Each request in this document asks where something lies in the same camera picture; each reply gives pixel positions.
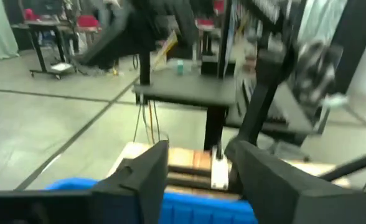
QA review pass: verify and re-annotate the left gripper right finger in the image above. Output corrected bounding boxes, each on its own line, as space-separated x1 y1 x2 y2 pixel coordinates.
224 139 308 224

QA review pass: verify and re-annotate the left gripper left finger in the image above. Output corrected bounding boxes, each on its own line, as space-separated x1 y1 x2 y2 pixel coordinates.
91 139 171 224

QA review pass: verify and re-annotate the blue plastic bin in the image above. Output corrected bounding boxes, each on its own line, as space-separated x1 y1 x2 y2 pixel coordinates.
44 177 259 224

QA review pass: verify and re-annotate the dark grey desk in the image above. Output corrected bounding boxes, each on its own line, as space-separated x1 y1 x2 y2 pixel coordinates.
132 73 237 152

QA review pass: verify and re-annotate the black pole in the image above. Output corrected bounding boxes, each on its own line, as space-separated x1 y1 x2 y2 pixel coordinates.
138 48 152 85

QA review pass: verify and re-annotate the black tilted panel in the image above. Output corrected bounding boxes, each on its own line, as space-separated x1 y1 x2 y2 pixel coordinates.
78 0 200 70

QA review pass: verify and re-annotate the black rolling table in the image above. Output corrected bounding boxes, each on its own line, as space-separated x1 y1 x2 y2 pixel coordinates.
11 19 78 81

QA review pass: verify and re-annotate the white metal bracket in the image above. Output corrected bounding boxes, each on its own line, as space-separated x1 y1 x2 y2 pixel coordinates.
210 148 230 190

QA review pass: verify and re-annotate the orange-yellow cable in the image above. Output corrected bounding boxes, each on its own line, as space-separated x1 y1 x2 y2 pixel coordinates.
148 101 156 144

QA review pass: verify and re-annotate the black vertical post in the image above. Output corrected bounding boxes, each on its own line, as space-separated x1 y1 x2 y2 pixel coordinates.
331 0 366 94

